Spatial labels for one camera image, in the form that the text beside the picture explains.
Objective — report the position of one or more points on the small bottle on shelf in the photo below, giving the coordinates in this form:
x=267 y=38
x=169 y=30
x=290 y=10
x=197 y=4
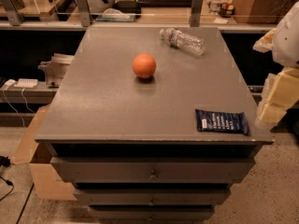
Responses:
x=214 y=6

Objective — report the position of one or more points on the grey drawer cabinet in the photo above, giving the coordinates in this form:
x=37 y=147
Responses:
x=130 y=145

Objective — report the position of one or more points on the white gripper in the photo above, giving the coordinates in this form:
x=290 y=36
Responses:
x=287 y=42

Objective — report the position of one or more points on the grey metal bracket part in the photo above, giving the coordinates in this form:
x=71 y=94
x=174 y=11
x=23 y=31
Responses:
x=55 y=69

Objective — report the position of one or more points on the black bag on shelf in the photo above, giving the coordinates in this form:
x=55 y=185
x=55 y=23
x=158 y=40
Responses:
x=128 y=6

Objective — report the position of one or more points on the white power strip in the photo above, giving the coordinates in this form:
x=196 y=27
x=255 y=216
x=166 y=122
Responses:
x=26 y=83

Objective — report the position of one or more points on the blue rxbar wrapper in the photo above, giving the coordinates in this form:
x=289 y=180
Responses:
x=221 y=122

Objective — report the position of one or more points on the clear plastic water bottle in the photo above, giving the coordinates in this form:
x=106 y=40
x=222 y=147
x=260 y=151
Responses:
x=178 y=39

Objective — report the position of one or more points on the cardboard box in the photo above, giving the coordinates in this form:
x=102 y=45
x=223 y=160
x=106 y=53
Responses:
x=48 y=184

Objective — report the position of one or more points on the orange fruit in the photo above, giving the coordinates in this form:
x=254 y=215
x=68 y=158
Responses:
x=144 y=65

